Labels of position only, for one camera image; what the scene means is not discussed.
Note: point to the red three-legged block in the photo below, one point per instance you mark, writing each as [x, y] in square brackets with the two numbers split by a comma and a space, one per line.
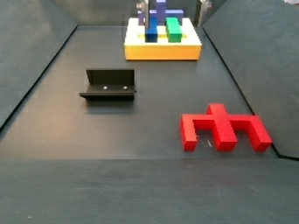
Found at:
[224, 124]

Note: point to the yellow wooden base board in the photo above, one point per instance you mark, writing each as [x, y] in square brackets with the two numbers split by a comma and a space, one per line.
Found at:
[162, 50]

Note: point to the dark blue bar block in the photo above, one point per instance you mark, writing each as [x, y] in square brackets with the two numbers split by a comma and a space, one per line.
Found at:
[152, 31]

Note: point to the green bar block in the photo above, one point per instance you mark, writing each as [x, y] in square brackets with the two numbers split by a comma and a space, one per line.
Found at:
[174, 30]

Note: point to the purple cross block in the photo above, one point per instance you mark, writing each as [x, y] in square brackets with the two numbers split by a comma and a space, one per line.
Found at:
[160, 12]

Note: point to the black angle bracket stand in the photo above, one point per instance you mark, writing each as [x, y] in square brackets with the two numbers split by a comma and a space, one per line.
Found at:
[110, 83]

